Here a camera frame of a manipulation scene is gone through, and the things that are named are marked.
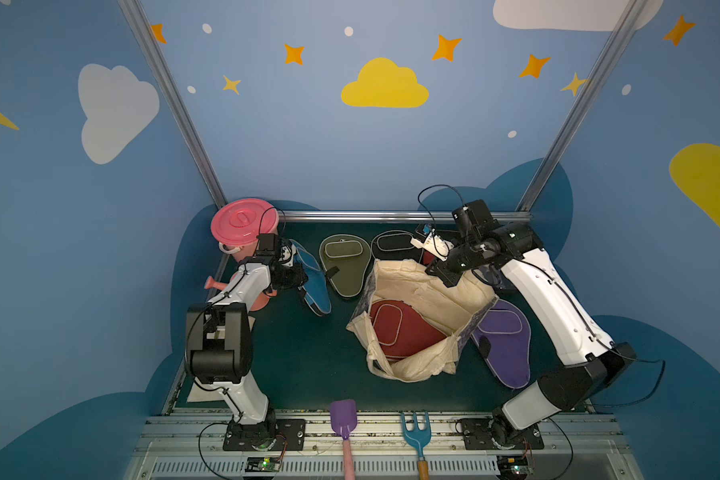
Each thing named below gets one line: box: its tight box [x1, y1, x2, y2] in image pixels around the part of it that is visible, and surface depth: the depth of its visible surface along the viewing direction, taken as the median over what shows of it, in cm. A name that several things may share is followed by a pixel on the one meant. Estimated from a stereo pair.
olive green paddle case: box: [319, 233, 372, 298], surface depth 113 cm
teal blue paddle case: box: [289, 239, 332, 317], surface depth 98 cm
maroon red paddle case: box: [369, 300, 447, 359], surface depth 93 cm
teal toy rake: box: [401, 411, 432, 480], surface depth 75 cm
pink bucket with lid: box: [210, 198, 280, 260], surface depth 98 cm
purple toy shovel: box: [330, 399, 357, 480], surface depth 77 cm
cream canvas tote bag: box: [346, 259, 499, 382], surface depth 76 cm
